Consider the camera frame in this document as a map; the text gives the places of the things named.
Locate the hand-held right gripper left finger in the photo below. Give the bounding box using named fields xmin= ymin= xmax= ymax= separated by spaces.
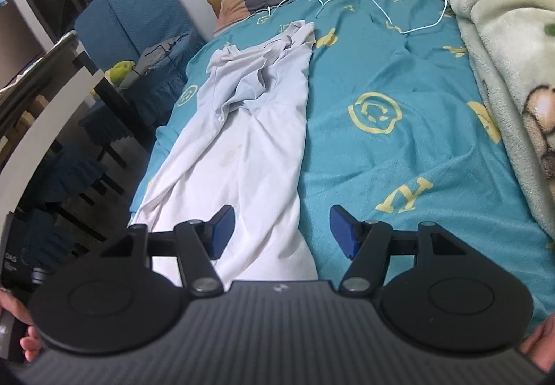
xmin=99 ymin=205 xmax=237 ymax=296

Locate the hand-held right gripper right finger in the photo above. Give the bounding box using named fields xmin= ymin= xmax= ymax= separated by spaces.
xmin=328 ymin=205 xmax=473 ymax=296

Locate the white t-shirt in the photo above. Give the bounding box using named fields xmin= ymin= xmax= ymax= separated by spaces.
xmin=129 ymin=20 xmax=319 ymax=288

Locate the person's left hand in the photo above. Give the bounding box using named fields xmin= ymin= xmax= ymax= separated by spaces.
xmin=0 ymin=287 xmax=43 ymax=363

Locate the person's right hand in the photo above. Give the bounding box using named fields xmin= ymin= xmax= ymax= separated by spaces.
xmin=518 ymin=315 xmax=555 ymax=374

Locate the teal printed bedsheet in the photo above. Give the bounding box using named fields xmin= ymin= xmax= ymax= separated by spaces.
xmin=128 ymin=0 xmax=555 ymax=325

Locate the white desk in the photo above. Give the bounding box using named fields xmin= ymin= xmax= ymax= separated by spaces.
xmin=0 ymin=30 xmax=107 ymax=217

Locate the black table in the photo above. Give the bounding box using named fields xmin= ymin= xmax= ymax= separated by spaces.
xmin=92 ymin=75 xmax=157 ymax=171

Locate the yellow green plush toy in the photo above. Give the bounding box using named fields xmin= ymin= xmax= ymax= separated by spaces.
xmin=108 ymin=61 xmax=134 ymax=86

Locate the grey cloth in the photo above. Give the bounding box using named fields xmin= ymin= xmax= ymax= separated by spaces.
xmin=141 ymin=35 xmax=191 ymax=66

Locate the grey flat panel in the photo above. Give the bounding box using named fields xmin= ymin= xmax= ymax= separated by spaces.
xmin=0 ymin=0 xmax=46 ymax=87

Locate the blue covered sofa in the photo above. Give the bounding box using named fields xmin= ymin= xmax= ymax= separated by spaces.
xmin=75 ymin=0 xmax=207 ymax=126

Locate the green fleece blanket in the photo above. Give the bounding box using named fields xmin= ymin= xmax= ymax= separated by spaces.
xmin=405 ymin=0 xmax=555 ymax=248

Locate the black cable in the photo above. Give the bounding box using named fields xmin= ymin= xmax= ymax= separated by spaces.
xmin=132 ymin=44 xmax=174 ymax=76

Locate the white charging cable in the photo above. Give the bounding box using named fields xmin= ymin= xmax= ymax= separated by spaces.
xmin=259 ymin=0 xmax=449 ymax=35

